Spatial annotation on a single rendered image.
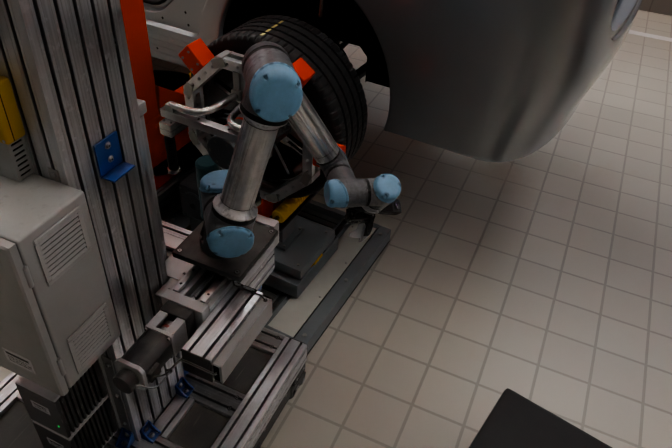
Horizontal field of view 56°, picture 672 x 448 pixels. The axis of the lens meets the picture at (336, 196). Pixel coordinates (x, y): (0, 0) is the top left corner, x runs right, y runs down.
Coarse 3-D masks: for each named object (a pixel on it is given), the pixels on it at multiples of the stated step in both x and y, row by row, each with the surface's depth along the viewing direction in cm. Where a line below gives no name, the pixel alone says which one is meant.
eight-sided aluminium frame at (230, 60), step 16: (208, 64) 214; (224, 64) 210; (240, 64) 207; (192, 80) 222; (208, 80) 224; (192, 96) 226; (192, 128) 235; (304, 160) 216; (304, 176) 220; (272, 192) 233; (288, 192) 229
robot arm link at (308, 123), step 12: (252, 48) 143; (300, 108) 157; (312, 108) 161; (300, 120) 159; (312, 120) 161; (300, 132) 162; (312, 132) 162; (324, 132) 165; (312, 144) 165; (324, 144) 166; (336, 144) 170; (324, 156) 168; (336, 156) 170; (324, 168) 172
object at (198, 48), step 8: (200, 40) 218; (184, 48) 215; (192, 48) 215; (200, 48) 217; (208, 48) 220; (184, 56) 217; (192, 56) 215; (200, 56) 216; (208, 56) 218; (192, 64) 217; (200, 64) 216; (192, 72) 219
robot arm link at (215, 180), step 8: (208, 176) 170; (216, 176) 170; (224, 176) 170; (200, 184) 168; (208, 184) 166; (216, 184) 166; (200, 192) 170; (208, 192) 165; (216, 192) 165; (208, 200) 165
